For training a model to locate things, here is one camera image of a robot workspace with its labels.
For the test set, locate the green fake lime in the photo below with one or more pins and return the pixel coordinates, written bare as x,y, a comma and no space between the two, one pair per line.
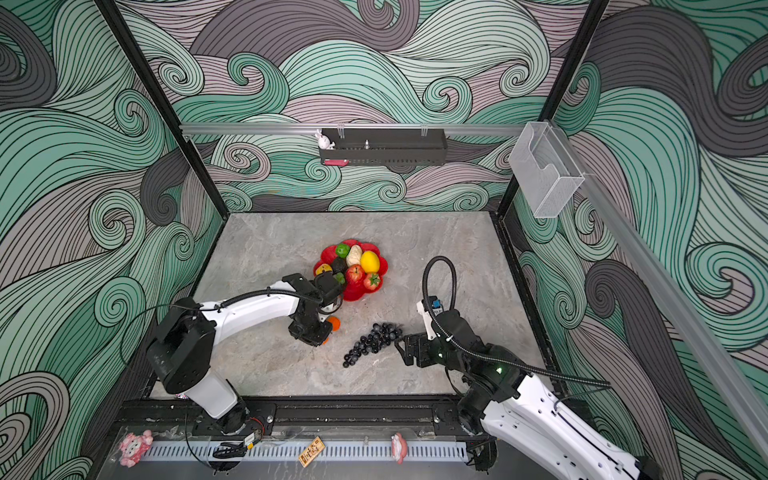
342,250

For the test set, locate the orange fake tomato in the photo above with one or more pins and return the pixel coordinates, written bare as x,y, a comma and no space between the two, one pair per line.
334,322

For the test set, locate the cream white fake pear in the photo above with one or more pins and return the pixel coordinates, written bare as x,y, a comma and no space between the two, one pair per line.
354,255

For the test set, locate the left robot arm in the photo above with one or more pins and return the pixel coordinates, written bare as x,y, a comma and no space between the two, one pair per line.
180,352

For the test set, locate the white slotted cable duct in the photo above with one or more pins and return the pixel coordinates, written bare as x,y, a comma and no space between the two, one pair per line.
352,451

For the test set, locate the dark brown fake avocado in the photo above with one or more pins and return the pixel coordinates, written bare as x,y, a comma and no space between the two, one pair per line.
338,265

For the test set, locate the white rabbit figurine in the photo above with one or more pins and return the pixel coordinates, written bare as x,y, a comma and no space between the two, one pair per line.
323,141

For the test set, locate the aluminium wall rail back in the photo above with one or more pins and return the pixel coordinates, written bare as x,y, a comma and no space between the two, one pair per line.
270,128

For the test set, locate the large yellow fake lemon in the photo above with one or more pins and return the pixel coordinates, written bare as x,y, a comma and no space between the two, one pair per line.
370,262

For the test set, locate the red fake strawberry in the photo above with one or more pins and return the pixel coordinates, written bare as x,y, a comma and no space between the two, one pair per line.
372,282

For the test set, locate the aluminium wall rail right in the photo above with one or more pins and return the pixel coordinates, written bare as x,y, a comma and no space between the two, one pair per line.
740,396

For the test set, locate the black wall shelf tray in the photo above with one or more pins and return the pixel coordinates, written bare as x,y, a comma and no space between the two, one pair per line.
391,148

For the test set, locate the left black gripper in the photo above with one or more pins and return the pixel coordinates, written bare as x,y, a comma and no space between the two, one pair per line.
316,340

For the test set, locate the small yellow fake lemon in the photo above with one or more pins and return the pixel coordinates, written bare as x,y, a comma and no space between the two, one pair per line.
323,268

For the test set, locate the red flower-shaped fruit bowl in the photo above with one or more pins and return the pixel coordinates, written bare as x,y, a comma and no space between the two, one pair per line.
353,292

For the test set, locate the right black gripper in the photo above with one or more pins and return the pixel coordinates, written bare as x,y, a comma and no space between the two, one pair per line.
411,340

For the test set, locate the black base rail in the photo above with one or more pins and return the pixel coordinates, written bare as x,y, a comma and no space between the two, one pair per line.
425,414

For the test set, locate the aluminium wall rail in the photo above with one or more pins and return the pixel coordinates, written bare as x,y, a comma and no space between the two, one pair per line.
270,128
740,396

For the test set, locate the red wrinkled fake pepper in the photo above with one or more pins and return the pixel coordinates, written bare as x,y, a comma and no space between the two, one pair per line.
355,274

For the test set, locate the wooden tag sign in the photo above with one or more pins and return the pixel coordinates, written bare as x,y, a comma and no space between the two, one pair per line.
311,452

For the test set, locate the clear acrylic wall box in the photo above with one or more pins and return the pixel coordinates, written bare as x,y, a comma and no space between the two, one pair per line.
545,165

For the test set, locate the pink figurine middle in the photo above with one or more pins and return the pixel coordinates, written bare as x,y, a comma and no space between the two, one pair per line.
399,448

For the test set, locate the black fake grape bunch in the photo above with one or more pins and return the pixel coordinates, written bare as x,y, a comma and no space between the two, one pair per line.
380,337

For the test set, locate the pink plush toy left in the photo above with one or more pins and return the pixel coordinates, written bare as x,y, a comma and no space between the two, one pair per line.
133,447

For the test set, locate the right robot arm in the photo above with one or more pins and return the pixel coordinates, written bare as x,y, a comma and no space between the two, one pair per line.
507,399

